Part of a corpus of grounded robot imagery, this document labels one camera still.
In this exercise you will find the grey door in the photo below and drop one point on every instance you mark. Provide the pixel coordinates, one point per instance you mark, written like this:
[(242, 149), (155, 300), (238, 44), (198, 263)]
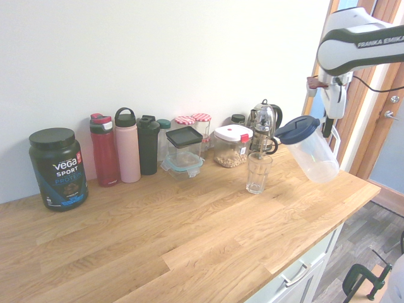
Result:
[(389, 148)]

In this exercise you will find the clear bottle with green cap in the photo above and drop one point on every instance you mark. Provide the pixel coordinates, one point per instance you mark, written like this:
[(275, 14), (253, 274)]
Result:
[(163, 126)]

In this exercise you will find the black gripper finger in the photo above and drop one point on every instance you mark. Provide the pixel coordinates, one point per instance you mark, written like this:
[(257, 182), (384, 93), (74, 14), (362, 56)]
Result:
[(324, 130), (329, 124)]

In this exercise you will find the glass French press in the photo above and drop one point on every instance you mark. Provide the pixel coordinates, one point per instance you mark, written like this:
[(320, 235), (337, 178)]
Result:
[(263, 126)]

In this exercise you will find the clear faceted drinking glass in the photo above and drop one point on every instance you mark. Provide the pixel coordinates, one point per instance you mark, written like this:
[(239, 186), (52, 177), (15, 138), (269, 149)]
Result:
[(259, 173)]

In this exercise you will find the clear pitcher with blue lid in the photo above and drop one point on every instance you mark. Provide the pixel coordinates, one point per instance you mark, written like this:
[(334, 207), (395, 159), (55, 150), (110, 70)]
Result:
[(312, 154)]

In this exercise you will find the glass container with teal lid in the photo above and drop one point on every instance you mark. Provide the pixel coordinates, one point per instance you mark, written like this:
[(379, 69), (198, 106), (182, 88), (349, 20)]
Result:
[(181, 164)]

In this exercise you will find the red water bottle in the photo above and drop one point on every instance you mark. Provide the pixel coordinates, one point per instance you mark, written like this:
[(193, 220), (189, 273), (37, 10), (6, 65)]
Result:
[(105, 151)]

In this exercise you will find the cereal container with white lid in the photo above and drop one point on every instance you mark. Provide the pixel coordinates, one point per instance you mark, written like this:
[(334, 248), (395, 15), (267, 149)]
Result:
[(232, 142)]

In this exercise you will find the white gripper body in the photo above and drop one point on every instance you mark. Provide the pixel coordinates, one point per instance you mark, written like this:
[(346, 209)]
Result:
[(336, 101)]

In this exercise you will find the tall jar red checked lid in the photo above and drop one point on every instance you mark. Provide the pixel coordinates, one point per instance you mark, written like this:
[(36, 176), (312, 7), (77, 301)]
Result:
[(202, 121), (184, 120)]

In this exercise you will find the dark green shaker bottle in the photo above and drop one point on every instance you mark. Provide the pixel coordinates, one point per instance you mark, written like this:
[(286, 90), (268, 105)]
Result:
[(148, 145)]

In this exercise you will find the black Vega protein tub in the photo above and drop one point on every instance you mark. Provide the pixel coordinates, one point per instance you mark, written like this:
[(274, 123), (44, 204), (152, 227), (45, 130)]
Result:
[(58, 170)]

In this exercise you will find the jar with black lid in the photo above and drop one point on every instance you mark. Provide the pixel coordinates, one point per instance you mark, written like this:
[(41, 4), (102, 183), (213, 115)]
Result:
[(238, 118)]

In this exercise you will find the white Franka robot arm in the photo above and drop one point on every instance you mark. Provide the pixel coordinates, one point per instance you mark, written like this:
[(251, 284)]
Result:
[(347, 50)]

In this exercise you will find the square container with black lid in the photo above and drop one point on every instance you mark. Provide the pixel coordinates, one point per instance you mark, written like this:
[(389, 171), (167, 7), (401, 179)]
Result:
[(184, 137)]

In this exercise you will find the pink bottle with black cap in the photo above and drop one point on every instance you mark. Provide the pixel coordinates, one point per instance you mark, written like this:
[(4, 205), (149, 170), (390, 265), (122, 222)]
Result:
[(127, 151)]

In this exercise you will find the small jar red checked lid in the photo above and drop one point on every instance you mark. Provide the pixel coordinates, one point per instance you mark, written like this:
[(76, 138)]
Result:
[(206, 143)]

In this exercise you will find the pale kitchen cabinet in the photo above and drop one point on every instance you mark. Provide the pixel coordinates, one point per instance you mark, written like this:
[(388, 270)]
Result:
[(303, 284)]

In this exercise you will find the silver door deadbolt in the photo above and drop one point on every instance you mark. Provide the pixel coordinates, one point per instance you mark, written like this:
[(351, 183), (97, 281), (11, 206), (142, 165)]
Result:
[(395, 98)]

